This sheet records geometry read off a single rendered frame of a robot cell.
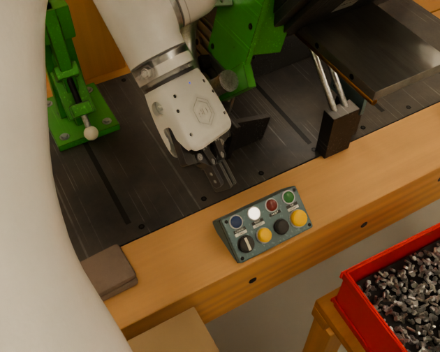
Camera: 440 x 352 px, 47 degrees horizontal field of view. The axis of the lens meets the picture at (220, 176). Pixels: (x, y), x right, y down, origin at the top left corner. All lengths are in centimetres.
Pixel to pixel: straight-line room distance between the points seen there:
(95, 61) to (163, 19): 54
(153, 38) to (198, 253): 38
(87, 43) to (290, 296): 112
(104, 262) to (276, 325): 104
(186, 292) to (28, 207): 59
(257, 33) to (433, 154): 45
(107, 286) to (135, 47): 37
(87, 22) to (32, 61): 88
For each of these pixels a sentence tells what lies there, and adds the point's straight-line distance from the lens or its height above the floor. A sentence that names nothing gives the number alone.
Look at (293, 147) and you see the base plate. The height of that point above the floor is 90.
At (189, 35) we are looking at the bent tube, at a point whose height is 109.
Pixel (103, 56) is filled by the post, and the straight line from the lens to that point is 121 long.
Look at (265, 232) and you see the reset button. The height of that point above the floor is 94.
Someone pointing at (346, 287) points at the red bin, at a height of 89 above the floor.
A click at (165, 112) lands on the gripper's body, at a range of 67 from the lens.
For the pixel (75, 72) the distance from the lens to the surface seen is 100.
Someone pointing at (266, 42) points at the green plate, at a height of 113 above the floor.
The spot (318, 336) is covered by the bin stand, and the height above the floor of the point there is 69.
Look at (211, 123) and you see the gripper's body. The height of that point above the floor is 116.
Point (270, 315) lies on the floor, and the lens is 181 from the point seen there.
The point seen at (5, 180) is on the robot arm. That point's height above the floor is 146.
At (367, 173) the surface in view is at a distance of 101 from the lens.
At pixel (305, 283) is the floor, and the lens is 188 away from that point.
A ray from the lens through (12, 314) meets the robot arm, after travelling 27.
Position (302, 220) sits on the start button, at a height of 93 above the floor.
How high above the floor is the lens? 165
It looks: 51 degrees down
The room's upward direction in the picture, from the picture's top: straight up
